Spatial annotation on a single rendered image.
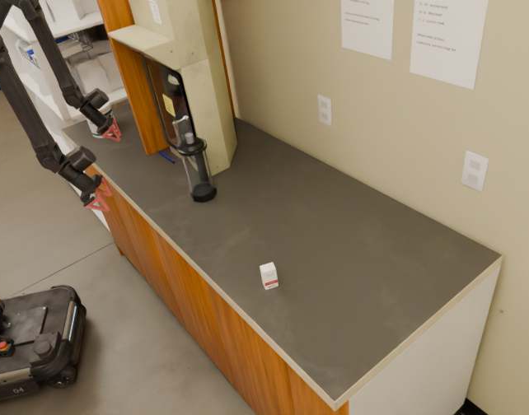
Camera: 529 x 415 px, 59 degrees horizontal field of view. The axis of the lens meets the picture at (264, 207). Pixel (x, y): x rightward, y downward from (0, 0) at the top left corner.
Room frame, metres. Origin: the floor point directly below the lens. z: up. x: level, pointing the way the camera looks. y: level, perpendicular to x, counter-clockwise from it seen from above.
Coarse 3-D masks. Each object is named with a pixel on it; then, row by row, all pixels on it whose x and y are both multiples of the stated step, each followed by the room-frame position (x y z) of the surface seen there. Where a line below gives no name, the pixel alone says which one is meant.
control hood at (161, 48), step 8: (112, 32) 1.81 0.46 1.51; (120, 32) 1.79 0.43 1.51; (128, 32) 1.78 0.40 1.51; (136, 32) 1.76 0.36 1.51; (144, 32) 1.75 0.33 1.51; (152, 32) 1.73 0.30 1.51; (120, 40) 1.71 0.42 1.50; (128, 40) 1.68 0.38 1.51; (136, 40) 1.66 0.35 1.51; (144, 40) 1.65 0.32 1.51; (152, 40) 1.63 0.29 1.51; (160, 40) 1.62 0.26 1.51; (168, 40) 1.60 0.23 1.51; (136, 48) 1.61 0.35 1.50; (144, 48) 1.56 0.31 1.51; (152, 48) 1.56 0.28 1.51; (160, 48) 1.58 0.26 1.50; (168, 48) 1.59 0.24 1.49; (152, 56) 1.56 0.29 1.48; (160, 56) 1.57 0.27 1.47; (168, 56) 1.59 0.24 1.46; (176, 56) 1.60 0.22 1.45; (168, 64) 1.58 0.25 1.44; (176, 64) 1.60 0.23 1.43
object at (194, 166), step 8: (184, 152) 1.45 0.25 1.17; (192, 152) 1.44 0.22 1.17; (200, 152) 1.45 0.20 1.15; (184, 160) 1.46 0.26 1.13; (192, 160) 1.45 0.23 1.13; (200, 160) 1.46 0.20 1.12; (192, 168) 1.45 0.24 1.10; (200, 168) 1.45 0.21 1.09; (208, 168) 1.48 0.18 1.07; (192, 176) 1.45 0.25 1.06; (200, 176) 1.45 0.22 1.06; (208, 176) 1.47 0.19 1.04; (192, 184) 1.46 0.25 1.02; (200, 184) 1.45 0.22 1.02; (208, 184) 1.46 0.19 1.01; (192, 192) 1.47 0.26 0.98; (200, 192) 1.45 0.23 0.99; (208, 192) 1.46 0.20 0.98
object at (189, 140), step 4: (188, 136) 1.48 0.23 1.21; (192, 136) 1.49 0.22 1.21; (184, 140) 1.51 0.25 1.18; (188, 140) 1.48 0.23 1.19; (192, 140) 1.48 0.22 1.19; (196, 140) 1.50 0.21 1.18; (200, 140) 1.49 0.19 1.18; (180, 144) 1.49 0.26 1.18; (184, 144) 1.48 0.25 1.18; (188, 144) 1.48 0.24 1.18; (192, 144) 1.47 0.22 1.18; (196, 144) 1.47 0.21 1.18; (200, 144) 1.47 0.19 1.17; (180, 148) 1.47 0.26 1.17; (184, 148) 1.46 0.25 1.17; (188, 148) 1.46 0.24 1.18; (192, 148) 1.45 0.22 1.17; (196, 148) 1.46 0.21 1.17
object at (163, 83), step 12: (156, 72) 1.78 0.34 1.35; (168, 72) 1.68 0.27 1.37; (156, 84) 1.81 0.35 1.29; (168, 84) 1.70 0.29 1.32; (180, 84) 1.61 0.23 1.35; (156, 96) 1.84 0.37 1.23; (168, 96) 1.73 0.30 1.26; (180, 96) 1.63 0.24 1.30; (180, 108) 1.65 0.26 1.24; (168, 120) 1.79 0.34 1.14; (168, 132) 1.82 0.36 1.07; (180, 132) 1.70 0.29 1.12; (192, 132) 1.61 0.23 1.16; (168, 144) 1.85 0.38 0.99
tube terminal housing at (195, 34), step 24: (144, 0) 1.75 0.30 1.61; (168, 0) 1.61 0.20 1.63; (192, 0) 1.66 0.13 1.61; (144, 24) 1.80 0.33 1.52; (168, 24) 1.63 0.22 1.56; (192, 24) 1.65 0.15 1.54; (192, 48) 1.64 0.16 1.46; (216, 48) 1.80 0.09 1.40; (192, 72) 1.63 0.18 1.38; (216, 72) 1.74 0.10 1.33; (192, 96) 1.62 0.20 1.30; (216, 96) 1.68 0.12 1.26; (216, 120) 1.66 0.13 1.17; (216, 144) 1.65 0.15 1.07; (216, 168) 1.63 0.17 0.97
